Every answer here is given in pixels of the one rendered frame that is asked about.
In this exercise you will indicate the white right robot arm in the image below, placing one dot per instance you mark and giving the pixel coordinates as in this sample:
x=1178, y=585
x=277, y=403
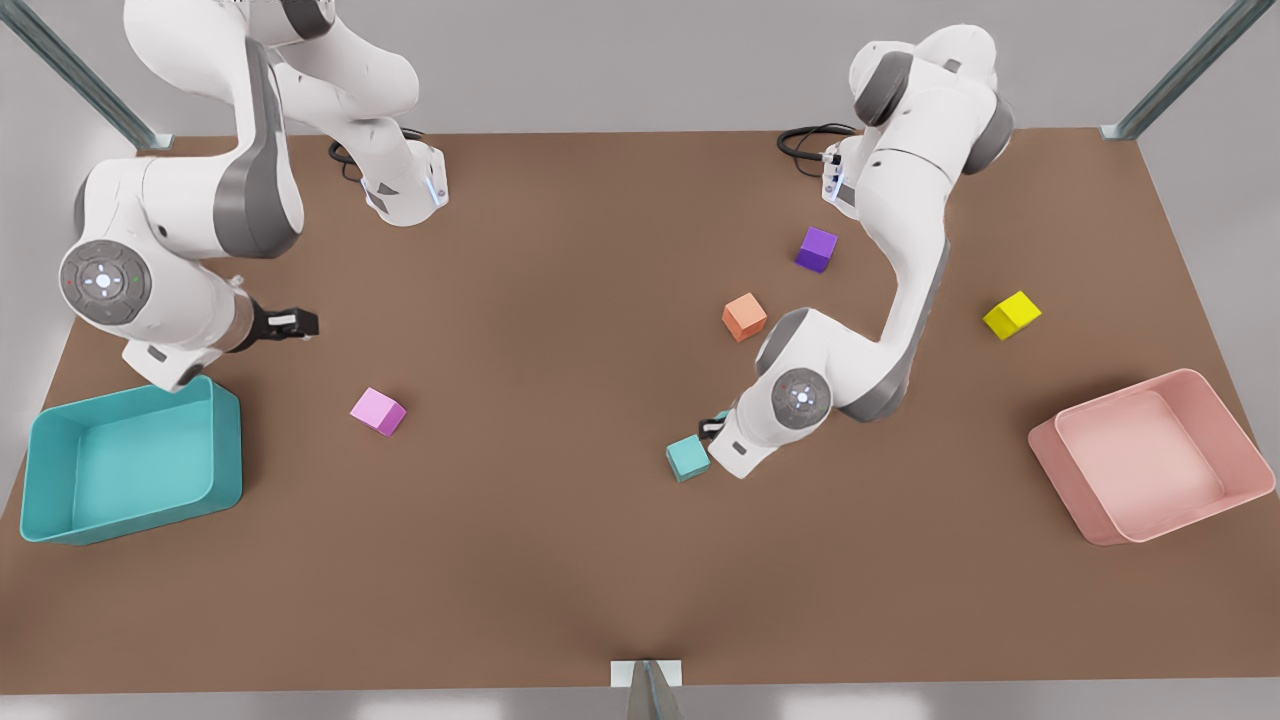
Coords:
x=180, y=205

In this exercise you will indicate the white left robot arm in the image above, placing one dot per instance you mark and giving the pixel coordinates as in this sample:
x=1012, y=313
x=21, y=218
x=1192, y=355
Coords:
x=905, y=190

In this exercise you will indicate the orange cube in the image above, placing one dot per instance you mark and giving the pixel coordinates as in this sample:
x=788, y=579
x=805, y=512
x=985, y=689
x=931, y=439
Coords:
x=744, y=316

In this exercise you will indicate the pink cube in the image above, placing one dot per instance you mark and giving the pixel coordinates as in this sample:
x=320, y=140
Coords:
x=377, y=411

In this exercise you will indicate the teal plastic bin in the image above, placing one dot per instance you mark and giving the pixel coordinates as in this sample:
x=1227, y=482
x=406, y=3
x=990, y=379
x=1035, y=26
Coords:
x=130, y=465

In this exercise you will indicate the purple cube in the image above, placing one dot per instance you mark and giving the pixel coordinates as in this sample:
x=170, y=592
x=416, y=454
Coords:
x=817, y=248

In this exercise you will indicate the yellow cube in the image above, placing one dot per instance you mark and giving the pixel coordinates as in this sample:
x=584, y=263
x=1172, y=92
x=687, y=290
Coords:
x=1011, y=315

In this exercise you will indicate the pink plastic bin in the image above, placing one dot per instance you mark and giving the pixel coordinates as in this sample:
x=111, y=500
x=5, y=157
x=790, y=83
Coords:
x=1150, y=460

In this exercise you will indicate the silver frame post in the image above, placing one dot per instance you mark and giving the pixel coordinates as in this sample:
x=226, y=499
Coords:
x=648, y=688
x=75, y=72
x=1185, y=70

